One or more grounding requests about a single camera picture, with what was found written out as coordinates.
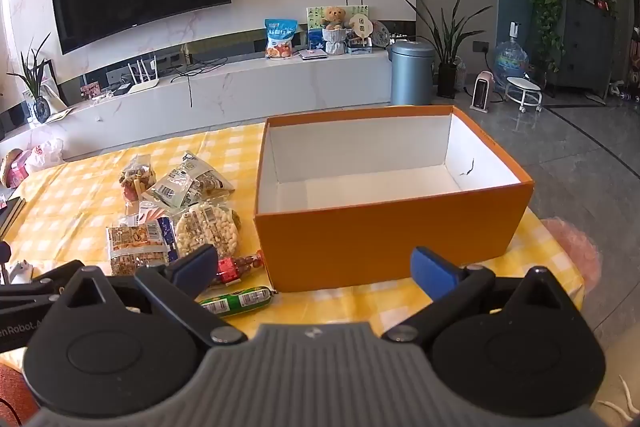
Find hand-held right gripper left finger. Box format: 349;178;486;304
50;244;248;348

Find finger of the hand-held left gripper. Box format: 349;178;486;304
0;259;86;313

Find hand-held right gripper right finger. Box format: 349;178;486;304
382;246;583;348

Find round rice cracker packet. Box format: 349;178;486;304
172;202;242;260

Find small red cap bottle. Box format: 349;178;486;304
210;249;266;288

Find green sausage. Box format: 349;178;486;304
197;286;276;319

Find yellow blue cracker packet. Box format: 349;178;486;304
105;214;181;278

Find orange cardboard box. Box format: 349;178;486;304
253;104;535;294

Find green white snack packet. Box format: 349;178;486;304
141;150;236;210

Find dark book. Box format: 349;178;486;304
0;196;26;238

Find mixed nuts packet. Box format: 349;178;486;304
118;155;157;202

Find white plastic bag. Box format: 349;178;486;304
25;138;66;175

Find pink plastic bag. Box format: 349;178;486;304
542;217;601;298

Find white marble tv console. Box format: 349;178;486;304
0;52;396;162

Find potted plant in dark vase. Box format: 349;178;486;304
6;32;53;124

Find pink space heater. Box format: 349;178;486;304
470;71;497;112

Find white router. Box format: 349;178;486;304
126;56;162;95

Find potted snake plant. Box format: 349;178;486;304
404;0;493;99

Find grey blue trash bin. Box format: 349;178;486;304
387;39;436;106

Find white round stool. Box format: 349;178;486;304
504;76;543;114

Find blue water jug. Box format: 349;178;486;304
492;21;531;82

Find blue snack bag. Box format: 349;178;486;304
263;18;299;59

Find decorated plate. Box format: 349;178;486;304
369;21;391;48

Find white woven basket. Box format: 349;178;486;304
321;27;349;56

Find round paper fan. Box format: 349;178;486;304
347;11;373;48

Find green printed box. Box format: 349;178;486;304
306;4;371;52

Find grey drawer cabinet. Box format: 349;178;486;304
552;0;618;95

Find brown teddy bear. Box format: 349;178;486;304
320;6;348;30

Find black cable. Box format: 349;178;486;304
167;57;231;108

